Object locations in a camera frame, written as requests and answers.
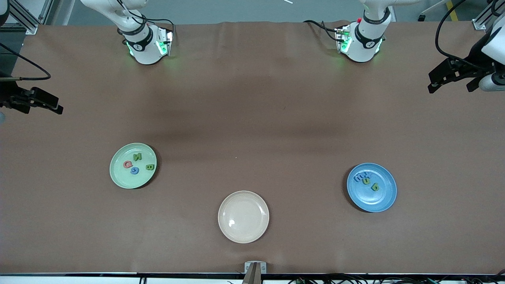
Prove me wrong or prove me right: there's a white stand leg with caster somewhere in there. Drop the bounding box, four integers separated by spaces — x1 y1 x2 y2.
417 0 448 21

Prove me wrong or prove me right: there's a light green round plate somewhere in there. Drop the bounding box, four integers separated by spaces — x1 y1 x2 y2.
109 142 157 189

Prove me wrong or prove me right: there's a blue round plate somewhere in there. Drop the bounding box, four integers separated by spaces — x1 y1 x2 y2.
346 163 397 213

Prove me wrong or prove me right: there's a brown table cover mat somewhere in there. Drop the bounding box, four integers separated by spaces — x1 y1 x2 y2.
0 21 505 275

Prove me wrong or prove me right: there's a black table edge strip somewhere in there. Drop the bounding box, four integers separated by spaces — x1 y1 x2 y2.
0 272 505 280

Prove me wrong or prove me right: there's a beige round plate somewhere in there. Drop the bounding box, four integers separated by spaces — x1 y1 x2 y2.
218 191 270 244

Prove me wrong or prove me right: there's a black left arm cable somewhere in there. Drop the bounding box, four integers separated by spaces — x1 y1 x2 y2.
435 0 474 65

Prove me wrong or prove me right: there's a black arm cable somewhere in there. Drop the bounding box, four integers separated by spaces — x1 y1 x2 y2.
435 0 474 65
0 41 52 81

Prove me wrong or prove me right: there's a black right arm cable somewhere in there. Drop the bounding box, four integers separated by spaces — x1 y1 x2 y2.
0 41 52 81

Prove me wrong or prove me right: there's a silver base connector bracket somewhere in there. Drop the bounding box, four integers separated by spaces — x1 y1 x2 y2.
157 28 174 57
335 26 352 54

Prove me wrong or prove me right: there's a black base power cable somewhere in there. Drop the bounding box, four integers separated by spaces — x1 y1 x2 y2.
303 20 344 42

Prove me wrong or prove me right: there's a black cable bundle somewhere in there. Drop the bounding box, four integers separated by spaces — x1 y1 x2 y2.
288 272 505 284

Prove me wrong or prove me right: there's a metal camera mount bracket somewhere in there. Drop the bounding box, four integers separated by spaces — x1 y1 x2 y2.
243 261 267 284

